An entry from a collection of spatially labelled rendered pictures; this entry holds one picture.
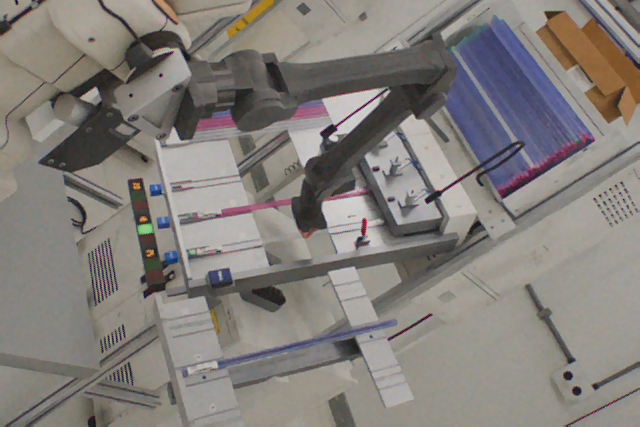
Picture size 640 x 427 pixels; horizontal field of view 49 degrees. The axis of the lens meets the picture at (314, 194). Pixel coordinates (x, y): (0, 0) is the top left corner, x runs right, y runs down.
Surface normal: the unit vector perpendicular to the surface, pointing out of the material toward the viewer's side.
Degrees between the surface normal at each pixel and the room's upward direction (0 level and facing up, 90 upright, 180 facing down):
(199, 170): 47
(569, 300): 90
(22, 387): 0
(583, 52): 80
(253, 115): 96
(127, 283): 90
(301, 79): 43
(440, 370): 90
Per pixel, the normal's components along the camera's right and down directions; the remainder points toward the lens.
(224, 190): 0.14, -0.65
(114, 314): -0.54, -0.38
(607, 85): -0.30, -0.46
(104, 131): 0.42, 0.82
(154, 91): -0.33, -0.26
